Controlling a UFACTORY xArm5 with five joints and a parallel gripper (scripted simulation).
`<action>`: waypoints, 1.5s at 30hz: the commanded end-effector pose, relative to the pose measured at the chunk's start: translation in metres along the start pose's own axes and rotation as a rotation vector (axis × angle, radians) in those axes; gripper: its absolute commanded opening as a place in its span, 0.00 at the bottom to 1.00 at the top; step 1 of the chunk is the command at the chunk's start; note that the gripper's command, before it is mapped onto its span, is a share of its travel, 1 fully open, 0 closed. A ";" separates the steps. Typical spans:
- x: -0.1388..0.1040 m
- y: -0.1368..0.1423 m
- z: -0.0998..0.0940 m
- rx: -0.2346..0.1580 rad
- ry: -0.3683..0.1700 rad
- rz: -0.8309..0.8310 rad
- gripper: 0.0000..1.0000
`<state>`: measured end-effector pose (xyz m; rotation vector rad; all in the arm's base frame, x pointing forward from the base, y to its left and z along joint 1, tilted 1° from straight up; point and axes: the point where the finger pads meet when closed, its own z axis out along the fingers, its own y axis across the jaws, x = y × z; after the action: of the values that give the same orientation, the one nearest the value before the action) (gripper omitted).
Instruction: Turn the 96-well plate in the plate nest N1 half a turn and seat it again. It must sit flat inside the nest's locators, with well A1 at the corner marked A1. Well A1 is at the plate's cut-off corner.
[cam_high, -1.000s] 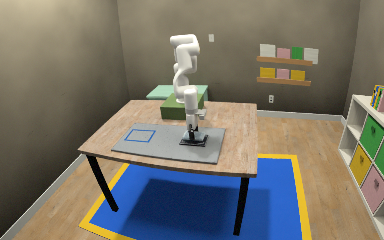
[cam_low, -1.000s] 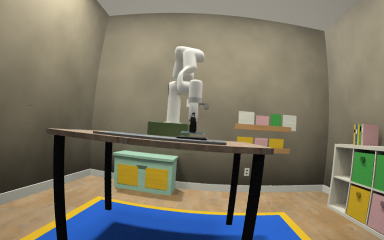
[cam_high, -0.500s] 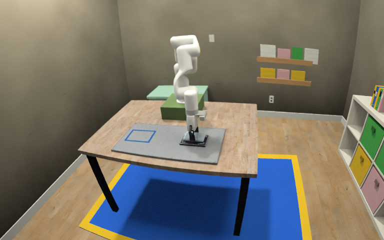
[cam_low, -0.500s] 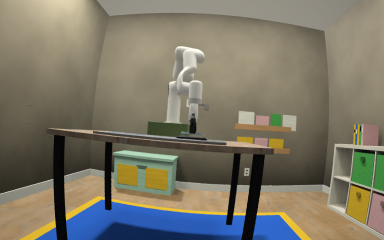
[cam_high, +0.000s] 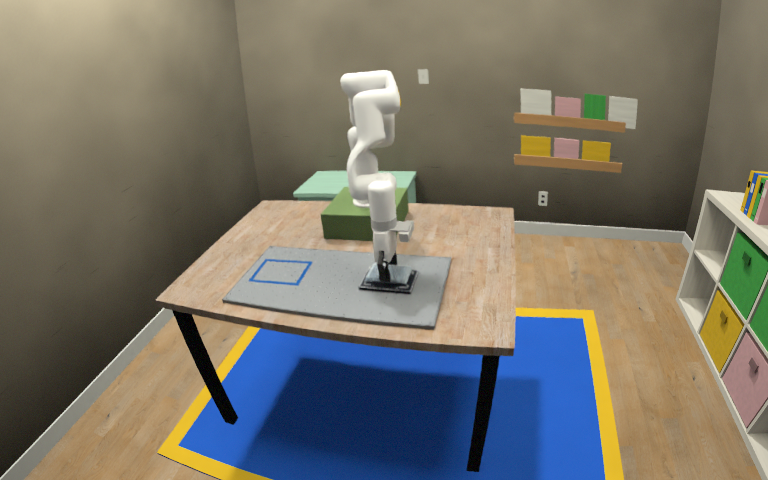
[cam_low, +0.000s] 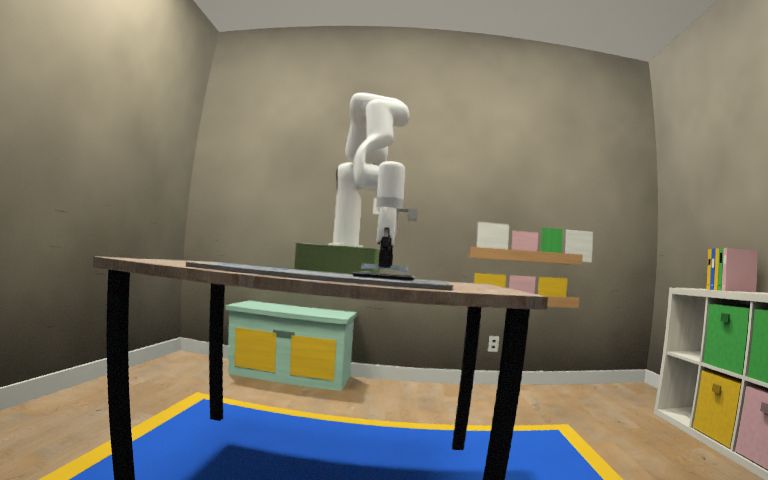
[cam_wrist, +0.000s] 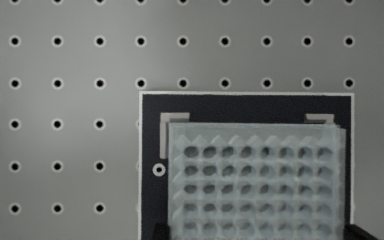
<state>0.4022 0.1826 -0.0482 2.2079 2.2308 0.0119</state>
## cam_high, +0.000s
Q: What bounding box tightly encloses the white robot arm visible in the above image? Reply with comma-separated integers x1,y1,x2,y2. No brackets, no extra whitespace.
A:
340,70,414,242

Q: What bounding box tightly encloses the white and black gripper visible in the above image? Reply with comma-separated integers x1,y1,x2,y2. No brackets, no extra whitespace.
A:
372,228,397,282

